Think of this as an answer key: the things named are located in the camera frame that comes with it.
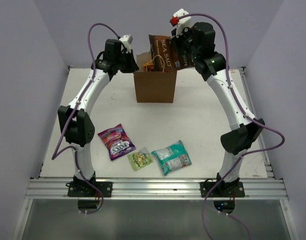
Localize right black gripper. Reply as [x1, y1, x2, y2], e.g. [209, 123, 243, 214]
[170, 24, 200, 60]

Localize orange Kettle honey dijon chips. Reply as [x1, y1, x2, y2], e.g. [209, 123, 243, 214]
[143, 62, 155, 72]

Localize brown Kettle sea salt chips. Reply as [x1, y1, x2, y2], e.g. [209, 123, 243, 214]
[148, 35, 194, 72]

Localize brown paper bag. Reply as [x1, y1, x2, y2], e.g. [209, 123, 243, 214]
[133, 52, 177, 103]

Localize teal snack packet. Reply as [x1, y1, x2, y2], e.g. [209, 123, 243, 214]
[151, 140, 192, 176]

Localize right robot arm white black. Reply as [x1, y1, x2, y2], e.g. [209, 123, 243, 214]
[171, 22, 265, 197]

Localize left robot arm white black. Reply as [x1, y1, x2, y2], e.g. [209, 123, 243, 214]
[57, 34, 139, 197]

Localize purple Fox's candy bag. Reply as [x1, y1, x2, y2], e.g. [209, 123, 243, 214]
[97, 124, 136, 161]

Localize small green snack packet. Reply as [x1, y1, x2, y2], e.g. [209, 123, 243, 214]
[127, 147, 154, 171]

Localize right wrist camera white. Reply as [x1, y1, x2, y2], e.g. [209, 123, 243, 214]
[169, 8, 192, 38]

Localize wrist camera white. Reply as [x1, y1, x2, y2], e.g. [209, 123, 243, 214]
[118, 34, 133, 53]
[169, 8, 192, 38]

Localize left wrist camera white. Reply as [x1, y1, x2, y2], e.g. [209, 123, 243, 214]
[118, 34, 133, 53]

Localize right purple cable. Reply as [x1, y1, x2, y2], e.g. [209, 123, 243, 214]
[201, 12, 286, 240]

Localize purple cable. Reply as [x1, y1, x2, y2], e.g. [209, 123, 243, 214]
[50, 22, 121, 192]
[201, 12, 286, 240]

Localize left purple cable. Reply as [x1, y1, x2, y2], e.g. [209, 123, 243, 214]
[50, 22, 121, 192]

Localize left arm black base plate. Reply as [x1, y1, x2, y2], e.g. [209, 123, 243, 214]
[65, 181, 113, 198]

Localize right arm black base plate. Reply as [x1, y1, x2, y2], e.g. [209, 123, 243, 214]
[199, 178, 246, 198]

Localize aluminium right side rail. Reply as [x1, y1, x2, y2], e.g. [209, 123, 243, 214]
[239, 66, 276, 180]

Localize aluminium front rail frame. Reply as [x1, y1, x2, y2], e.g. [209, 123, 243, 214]
[12, 177, 300, 240]

